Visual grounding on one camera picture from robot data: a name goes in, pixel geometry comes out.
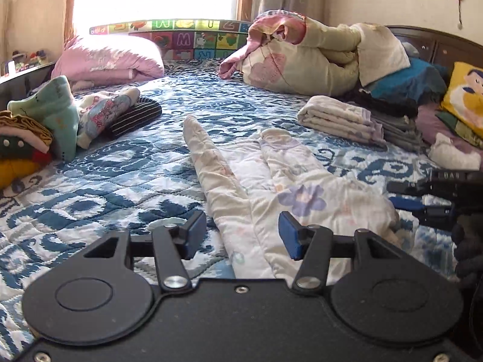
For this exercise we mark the purple pillow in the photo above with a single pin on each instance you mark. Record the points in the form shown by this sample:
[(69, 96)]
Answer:
[(430, 120)]

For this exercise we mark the cream white cloth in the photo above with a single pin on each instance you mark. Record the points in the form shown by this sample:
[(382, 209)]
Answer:
[(381, 52)]

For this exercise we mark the dark side desk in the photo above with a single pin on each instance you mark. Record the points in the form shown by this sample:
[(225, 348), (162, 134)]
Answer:
[(19, 77)]

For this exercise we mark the mint green garment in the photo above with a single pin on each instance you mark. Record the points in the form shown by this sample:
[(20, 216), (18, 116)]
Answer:
[(53, 113)]

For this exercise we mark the colourful alphabet foam mat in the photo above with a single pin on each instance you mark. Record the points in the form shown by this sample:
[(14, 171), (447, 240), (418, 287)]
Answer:
[(177, 37)]

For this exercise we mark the pink pillow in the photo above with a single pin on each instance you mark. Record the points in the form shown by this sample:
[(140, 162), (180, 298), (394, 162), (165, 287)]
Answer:
[(109, 60)]

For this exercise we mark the white floral pajama pants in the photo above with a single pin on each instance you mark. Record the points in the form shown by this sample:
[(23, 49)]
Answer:
[(264, 188)]

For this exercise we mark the dark green cloth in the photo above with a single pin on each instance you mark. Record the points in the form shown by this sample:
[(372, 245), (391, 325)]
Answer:
[(452, 122)]

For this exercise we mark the dark wooden headboard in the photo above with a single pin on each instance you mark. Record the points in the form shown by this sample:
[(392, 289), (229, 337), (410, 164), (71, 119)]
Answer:
[(434, 45)]

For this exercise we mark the yellow-green pink quilt bundle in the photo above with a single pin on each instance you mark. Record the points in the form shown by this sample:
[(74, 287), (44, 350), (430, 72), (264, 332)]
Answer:
[(302, 60)]

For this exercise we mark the person's right hand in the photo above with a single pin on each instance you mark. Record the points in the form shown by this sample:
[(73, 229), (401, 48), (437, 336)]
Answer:
[(464, 249)]

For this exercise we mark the teal blanket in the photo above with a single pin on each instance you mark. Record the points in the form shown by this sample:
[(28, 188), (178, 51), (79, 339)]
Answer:
[(411, 79)]

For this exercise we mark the blue pink floral garment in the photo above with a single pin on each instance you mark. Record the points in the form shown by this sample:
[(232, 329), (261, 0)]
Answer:
[(105, 113)]

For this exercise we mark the yellow cartoon pillow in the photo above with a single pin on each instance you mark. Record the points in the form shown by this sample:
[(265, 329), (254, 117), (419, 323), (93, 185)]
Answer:
[(468, 94)]

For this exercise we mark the blue white patterned bedspread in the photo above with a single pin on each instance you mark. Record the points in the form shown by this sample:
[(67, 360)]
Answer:
[(132, 181)]

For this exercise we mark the yellow red clothes pile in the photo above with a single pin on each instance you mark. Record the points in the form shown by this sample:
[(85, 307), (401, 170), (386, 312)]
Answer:
[(19, 162)]

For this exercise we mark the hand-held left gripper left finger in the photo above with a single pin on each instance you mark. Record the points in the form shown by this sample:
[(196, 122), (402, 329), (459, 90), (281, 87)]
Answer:
[(198, 230)]

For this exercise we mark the mustard folded cloth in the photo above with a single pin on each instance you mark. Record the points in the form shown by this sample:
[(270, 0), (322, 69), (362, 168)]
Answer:
[(22, 128)]

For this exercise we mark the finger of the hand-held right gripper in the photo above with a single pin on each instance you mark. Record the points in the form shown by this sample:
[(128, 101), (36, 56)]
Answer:
[(405, 188), (407, 203)]

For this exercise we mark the dark striped cloth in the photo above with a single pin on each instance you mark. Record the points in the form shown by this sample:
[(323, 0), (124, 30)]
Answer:
[(136, 117)]

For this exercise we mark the folded cream towel stack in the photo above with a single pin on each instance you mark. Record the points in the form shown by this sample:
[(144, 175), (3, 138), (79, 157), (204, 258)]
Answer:
[(336, 118)]

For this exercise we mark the folded grey clothes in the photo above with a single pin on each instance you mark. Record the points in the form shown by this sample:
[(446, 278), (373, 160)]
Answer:
[(402, 132)]

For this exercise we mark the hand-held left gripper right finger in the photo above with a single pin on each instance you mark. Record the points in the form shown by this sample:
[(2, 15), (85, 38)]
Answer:
[(290, 234)]

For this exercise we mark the black folded cloth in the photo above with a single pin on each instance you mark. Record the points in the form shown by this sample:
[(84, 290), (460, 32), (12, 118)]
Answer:
[(388, 105)]

